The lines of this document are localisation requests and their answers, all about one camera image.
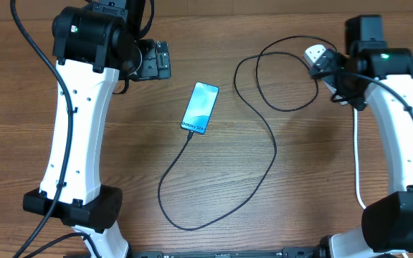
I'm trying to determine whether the blue Samsung smartphone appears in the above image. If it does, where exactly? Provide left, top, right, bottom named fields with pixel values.
left=181, top=82, right=219, bottom=134

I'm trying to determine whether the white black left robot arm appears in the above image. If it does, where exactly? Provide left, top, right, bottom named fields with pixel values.
left=23, top=0, right=171, bottom=257

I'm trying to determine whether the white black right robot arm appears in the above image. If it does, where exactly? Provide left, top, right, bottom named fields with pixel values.
left=310, top=15, right=413, bottom=257

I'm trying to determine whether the white power strip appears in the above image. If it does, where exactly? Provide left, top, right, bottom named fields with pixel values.
left=304, top=44, right=348, bottom=105

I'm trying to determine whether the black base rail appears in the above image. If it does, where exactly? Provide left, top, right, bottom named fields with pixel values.
left=65, top=246, right=330, bottom=258

